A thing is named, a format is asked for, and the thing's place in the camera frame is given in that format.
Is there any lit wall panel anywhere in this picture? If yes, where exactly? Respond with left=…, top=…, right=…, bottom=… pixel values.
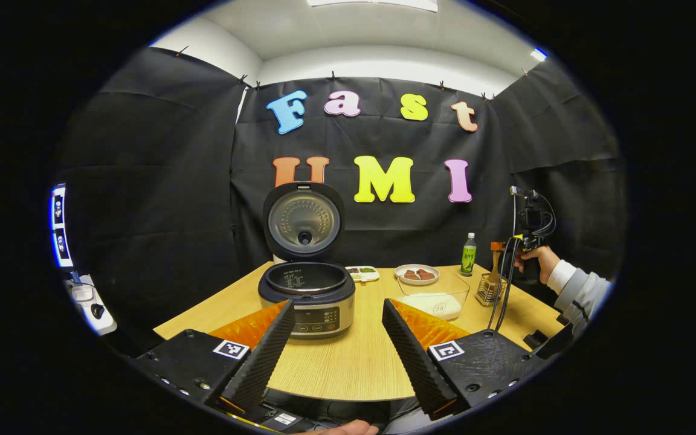
left=50, top=183, right=75, bottom=268

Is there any ceiling light panel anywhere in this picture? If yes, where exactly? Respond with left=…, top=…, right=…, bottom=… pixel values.
left=307, top=0, right=439, bottom=13

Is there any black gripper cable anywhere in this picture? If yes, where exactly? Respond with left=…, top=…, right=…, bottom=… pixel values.
left=486, top=193, right=527, bottom=332

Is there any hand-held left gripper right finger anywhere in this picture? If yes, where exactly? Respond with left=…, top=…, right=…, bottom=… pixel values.
left=382, top=298, right=551, bottom=422

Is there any metal wire chopstick holder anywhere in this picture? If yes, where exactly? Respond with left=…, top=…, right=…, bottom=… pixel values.
left=475, top=273, right=508, bottom=307

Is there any dark grey rice cooker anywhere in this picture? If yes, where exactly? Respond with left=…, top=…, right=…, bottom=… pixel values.
left=257, top=181, right=356, bottom=340

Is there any white device with black knob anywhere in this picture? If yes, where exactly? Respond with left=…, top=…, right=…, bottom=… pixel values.
left=65, top=273, right=118, bottom=337

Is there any clear glass bowl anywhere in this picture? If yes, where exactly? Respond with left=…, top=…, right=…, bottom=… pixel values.
left=396, top=275, right=471, bottom=321

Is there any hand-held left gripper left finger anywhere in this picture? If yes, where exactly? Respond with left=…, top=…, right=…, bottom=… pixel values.
left=134, top=299, right=296, bottom=417

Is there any white round plate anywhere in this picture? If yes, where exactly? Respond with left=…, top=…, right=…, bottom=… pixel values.
left=395, top=264, right=440, bottom=286

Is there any green label drink bottle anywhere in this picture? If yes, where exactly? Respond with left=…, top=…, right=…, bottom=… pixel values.
left=460, top=233, right=478, bottom=277

